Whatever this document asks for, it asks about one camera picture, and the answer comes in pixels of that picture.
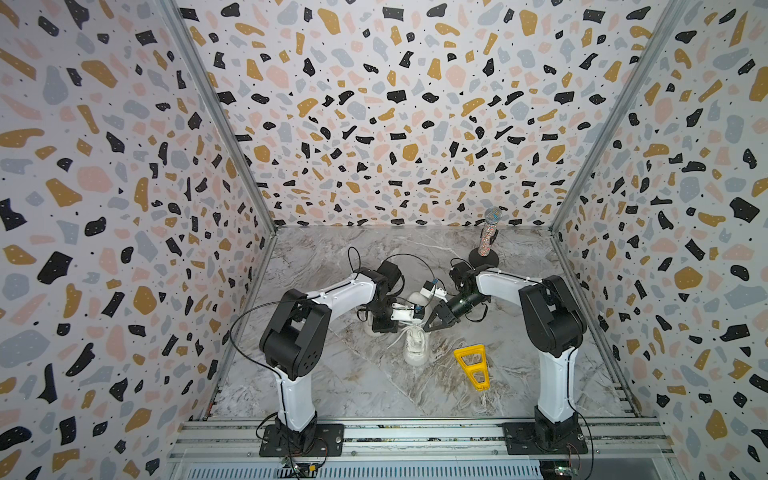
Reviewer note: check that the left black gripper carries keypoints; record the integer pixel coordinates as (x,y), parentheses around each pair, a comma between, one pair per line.
(390,325)

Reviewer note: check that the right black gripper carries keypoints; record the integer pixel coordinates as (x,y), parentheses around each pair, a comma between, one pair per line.
(444,318)

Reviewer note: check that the white knit sneaker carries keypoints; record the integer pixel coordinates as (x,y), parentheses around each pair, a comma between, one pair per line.
(369,330)
(416,347)

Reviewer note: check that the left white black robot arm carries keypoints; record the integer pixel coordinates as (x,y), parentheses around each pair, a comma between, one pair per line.
(294,339)

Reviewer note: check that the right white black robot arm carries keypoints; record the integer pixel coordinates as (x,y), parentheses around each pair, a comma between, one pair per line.
(553,325)

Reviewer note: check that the yellow plastic triangular stand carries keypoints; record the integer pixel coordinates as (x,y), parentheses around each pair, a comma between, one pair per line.
(473,362)

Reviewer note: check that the sprinkle tube on black base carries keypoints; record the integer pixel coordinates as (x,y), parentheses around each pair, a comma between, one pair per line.
(483,254)

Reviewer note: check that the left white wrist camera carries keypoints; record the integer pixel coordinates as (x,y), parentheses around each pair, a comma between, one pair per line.
(407,314)

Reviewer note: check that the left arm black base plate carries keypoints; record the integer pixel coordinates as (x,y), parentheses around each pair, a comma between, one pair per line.
(316,440)

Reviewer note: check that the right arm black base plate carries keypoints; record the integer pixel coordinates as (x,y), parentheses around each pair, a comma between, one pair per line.
(539,438)

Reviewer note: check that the front aluminium rail frame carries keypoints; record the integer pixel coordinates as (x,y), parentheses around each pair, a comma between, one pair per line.
(619,448)

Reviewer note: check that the left aluminium corner post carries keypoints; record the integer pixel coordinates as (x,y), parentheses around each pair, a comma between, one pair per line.
(171,15)

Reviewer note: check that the aluminium corner post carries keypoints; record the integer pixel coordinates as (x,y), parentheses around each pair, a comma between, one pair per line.
(671,15)
(171,15)

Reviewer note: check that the right aluminium corner post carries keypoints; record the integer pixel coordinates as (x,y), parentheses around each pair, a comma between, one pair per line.
(671,15)

